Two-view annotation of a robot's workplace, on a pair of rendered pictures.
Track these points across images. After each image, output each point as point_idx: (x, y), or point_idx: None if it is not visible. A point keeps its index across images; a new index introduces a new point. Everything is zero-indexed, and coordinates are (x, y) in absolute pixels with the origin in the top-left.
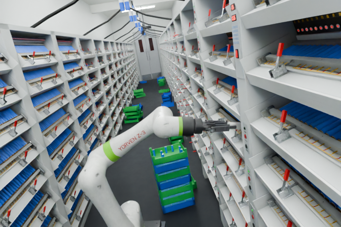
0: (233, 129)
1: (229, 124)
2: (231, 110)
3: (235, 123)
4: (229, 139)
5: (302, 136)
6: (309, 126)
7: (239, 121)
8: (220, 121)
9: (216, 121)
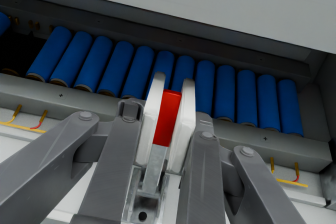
0: (9, 138)
1: (216, 137)
2: None
3: (189, 97)
4: (65, 223)
5: None
6: None
7: (156, 74)
8: (77, 143)
9: (46, 167)
